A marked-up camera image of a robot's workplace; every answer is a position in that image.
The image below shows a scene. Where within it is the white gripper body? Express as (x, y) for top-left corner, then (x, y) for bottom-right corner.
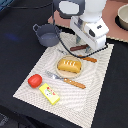
(70, 16), (109, 50)

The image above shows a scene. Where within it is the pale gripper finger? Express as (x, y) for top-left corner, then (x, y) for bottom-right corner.
(76, 35), (81, 44)
(85, 46), (91, 54)

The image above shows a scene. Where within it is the orange bread loaf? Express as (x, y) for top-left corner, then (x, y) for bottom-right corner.
(58, 59), (82, 73)

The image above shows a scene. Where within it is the yellow butter box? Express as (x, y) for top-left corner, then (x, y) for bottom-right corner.
(39, 83), (60, 105)

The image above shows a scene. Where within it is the red tomato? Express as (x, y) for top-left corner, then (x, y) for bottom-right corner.
(28, 74), (42, 88)

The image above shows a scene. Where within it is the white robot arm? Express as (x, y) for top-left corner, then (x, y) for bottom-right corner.
(53, 0), (109, 51)

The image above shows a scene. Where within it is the beige bowl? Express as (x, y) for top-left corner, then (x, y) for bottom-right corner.
(118, 4), (128, 30)

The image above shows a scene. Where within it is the pink stove board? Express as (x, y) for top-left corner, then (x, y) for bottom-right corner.
(47, 0), (128, 44)

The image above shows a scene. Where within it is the beige woven placemat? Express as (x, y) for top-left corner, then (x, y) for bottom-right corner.
(12, 31), (115, 128)

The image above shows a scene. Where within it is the knife with wooden handle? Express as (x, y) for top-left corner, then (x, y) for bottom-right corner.
(57, 49), (97, 63)

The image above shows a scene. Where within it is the grey pot with handles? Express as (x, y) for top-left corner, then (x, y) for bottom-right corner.
(33, 24), (61, 47)

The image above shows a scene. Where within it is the fork with wooden handle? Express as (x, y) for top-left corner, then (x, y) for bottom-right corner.
(45, 71), (86, 89)

